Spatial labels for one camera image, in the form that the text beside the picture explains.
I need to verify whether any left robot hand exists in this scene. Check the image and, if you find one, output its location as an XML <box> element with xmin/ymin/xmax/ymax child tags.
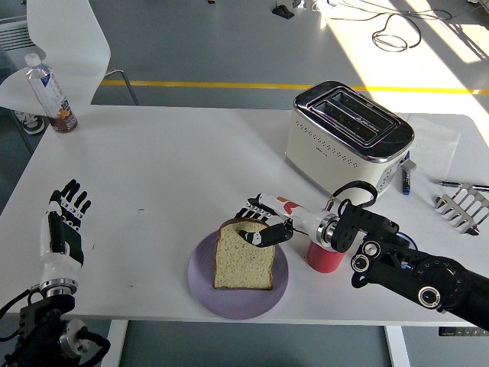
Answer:
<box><xmin>39</xmin><ymin>178</ymin><xmax>92</xmax><ymax>284</ymax></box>

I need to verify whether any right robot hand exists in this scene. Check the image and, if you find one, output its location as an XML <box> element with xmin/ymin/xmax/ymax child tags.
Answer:
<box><xmin>233</xmin><ymin>193</ymin><xmax>326</xmax><ymax>248</ymax></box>

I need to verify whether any bread slice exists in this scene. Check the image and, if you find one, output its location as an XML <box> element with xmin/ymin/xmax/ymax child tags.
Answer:
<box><xmin>212</xmin><ymin>218</ymin><xmax>279</xmax><ymax>291</ymax></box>

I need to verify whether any purple plate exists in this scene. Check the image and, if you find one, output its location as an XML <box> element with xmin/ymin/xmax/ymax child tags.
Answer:
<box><xmin>187</xmin><ymin>229</ymin><xmax>290</xmax><ymax>320</ymax></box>

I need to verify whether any red mug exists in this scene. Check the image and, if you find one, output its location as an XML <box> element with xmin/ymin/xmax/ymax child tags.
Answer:
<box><xmin>306</xmin><ymin>239</ymin><xmax>345</xmax><ymax>274</ymax></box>

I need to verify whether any cream and chrome toaster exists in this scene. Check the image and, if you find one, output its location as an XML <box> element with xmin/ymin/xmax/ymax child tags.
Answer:
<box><xmin>284</xmin><ymin>80</ymin><xmax>417</xmax><ymax>200</ymax></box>

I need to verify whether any white table leg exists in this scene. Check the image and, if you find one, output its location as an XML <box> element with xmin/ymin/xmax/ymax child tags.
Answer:
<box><xmin>99</xmin><ymin>320</ymin><xmax>129</xmax><ymax>367</ymax></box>
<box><xmin>384</xmin><ymin>326</ymin><xmax>412</xmax><ymax>367</ymax></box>

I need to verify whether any blue marker pen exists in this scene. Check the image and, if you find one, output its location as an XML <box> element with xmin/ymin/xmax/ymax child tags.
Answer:
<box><xmin>400</xmin><ymin>151</ymin><xmax>413</xmax><ymax>196</ymax></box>

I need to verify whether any person's shoe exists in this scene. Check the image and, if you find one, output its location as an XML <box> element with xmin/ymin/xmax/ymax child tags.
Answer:
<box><xmin>15</xmin><ymin>110</ymin><xmax>46</xmax><ymax>135</ymax></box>

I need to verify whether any silver pen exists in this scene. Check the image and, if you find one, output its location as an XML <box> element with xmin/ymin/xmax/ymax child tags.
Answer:
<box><xmin>435</xmin><ymin>180</ymin><xmax>489</xmax><ymax>191</ymax></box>

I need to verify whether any silver metal toast rack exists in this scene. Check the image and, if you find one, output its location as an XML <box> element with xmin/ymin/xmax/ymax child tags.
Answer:
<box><xmin>435</xmin><ymin>182</ymin><xmax>489</xmax><ymax>236</ymax></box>

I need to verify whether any plastic water bottle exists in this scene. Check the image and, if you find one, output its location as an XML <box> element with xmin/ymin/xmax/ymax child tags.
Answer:
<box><xmin>24</xmin><ymin>53</ymin><xmax>79</xmax><ymax>134</ymax></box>

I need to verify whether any black table control panel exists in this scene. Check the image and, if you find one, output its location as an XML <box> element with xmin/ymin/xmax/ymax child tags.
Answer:
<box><xmin>438</xmin><ymin>325</ymin><xmax>487</xmax><ymax>338</ymax></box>

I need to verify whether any black device on floor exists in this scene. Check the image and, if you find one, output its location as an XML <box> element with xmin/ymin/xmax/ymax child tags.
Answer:
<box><xmin>271</xmin><ymin>0</ymin><xmax>296</xmax><ymax>19</ymax></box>

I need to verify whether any white chair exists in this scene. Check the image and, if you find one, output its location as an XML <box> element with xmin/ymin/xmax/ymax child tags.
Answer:
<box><xmin>0</xmin><ymin>0</ymin><xmax>141</xmax><ymax>154</ymax></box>

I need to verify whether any grey slatted radiator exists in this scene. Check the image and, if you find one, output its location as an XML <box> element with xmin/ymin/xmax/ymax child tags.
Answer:
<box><xmin>0</xmin><ymin>15</ymin><xmax>34</xmax><ymax>53</ymax></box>

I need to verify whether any grey cable on floor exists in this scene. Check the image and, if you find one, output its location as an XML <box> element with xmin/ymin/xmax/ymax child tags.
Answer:
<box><xmin>311</xmin><ymin>0</ymin><xmax>454</xmax><ymax>53</ymax></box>

